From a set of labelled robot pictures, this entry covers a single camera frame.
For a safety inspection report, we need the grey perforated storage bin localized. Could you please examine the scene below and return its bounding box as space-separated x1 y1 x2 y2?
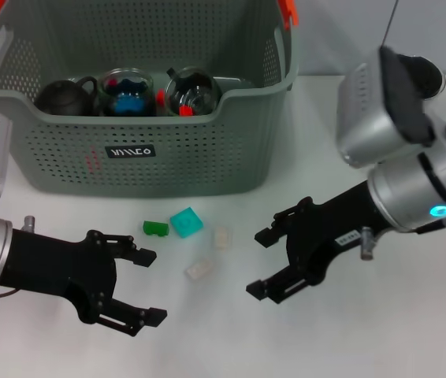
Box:
0 0 299 198

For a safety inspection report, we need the clear cyan toy tile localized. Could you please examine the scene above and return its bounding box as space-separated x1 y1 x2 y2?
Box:
169 207 204 240

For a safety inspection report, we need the wrist plug cable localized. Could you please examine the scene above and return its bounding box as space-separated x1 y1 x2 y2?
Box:
0 214 38 301
359 214 446 261

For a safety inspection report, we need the white toy plate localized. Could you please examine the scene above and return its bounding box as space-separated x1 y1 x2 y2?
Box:
185 258 214 281
212 226 232 250

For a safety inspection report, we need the glass teacup black holder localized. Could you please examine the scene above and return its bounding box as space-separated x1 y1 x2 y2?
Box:
161 67 223 117
95 68 156 118

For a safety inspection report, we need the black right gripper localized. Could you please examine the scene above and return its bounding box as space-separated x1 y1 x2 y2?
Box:
245 180 385 306

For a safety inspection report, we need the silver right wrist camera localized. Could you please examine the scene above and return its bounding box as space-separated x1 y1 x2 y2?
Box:
335 46 437 170

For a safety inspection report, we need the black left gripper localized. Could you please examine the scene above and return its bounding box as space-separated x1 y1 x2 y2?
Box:
0 228 169 339

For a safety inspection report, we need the dark clay teapot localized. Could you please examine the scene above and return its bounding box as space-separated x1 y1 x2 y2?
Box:
34 75 98 117

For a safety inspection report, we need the right wrist plug cable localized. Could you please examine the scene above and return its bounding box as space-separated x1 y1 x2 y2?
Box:
359 214 446 261

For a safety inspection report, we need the green toy brick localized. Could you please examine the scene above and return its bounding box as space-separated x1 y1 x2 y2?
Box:
143 220 170 237

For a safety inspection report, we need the left wrist plug cable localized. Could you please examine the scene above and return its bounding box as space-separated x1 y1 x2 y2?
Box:
0 214 38 301

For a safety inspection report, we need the thin grey background cable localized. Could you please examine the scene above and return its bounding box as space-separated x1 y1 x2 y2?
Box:
381 0 402 49

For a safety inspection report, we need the blue toy tile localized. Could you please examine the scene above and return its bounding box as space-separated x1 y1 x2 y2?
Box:
113 94 146 116

